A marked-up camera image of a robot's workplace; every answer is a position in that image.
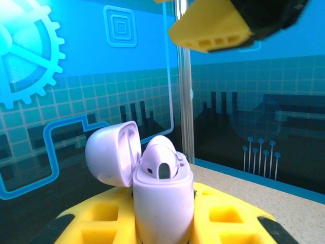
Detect aluminium frame post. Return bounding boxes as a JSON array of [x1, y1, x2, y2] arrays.
[[176, 0, 195, 165]]

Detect purple wireless earbud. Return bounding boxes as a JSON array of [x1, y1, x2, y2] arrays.
[[147, 135, 176, 153]]

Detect white earbud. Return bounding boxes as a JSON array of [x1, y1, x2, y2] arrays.
[[140, 144, 180, 180]]

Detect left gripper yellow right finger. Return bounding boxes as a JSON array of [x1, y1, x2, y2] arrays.
[[189, 182, 300, 244]]

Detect purple earbud charging case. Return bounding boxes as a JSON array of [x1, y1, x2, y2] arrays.
[[85, 120, 196, 243]]

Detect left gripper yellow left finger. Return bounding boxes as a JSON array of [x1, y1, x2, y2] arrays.
[[30, 182, 140, 244]]

